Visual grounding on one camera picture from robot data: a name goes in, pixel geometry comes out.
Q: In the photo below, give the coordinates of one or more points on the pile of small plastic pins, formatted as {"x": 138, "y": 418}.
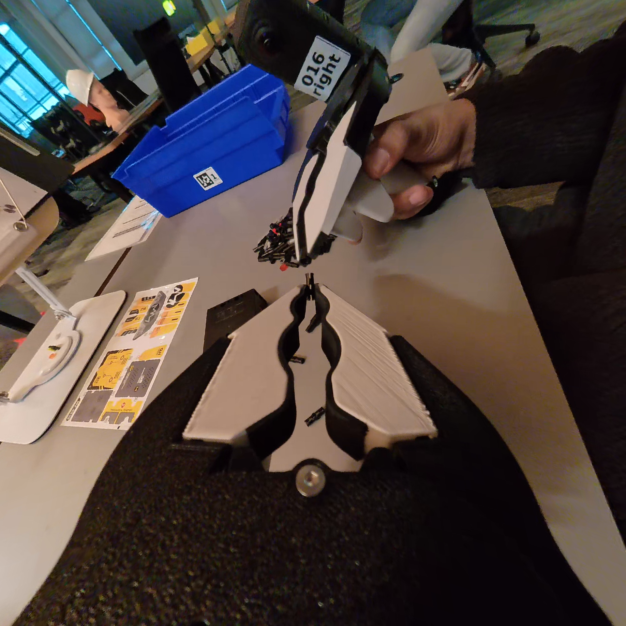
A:
{"x": 278, "y": 239}

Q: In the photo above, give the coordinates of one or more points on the person's right forearm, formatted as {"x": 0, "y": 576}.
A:
{"x": 528, "y": 122}

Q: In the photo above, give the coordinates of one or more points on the black office chair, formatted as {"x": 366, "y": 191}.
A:
{"x": 508, "y": 29}

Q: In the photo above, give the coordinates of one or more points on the black tower case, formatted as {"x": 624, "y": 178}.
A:
{"x": 161, "y": 58}

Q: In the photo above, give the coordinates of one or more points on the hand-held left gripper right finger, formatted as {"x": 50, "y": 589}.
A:
{"x": 376, "y": 386}

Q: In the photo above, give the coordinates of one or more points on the yellow plastic bin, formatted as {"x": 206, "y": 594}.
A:
{"x": 203, "y": 41}

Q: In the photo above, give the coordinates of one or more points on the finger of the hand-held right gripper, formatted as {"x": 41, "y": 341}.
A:
{"x": 299, "y": 205}
{"x": 335, "y": 181}

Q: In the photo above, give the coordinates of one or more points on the paper in clear sleeve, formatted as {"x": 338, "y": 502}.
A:
{"x": 127, "y": 230}

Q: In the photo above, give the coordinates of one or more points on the blue plastic bin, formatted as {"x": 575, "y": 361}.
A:
{"x": 210, "y": 142}

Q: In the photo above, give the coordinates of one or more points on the open instruction manual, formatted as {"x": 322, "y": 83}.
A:
{"x": 29, "y": 195}

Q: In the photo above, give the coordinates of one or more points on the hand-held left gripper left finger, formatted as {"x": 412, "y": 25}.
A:
{"x": 244, "y": 386}

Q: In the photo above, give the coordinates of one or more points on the person's right hand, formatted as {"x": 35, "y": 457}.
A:
{"x": 430, "y": 142}

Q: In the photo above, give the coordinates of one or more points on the black perforated plastic block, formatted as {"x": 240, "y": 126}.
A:
{"x": 230, "y": 313}

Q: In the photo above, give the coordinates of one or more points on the yellow grey sticker sheet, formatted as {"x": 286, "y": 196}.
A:
{"x": 132, "y": 362}

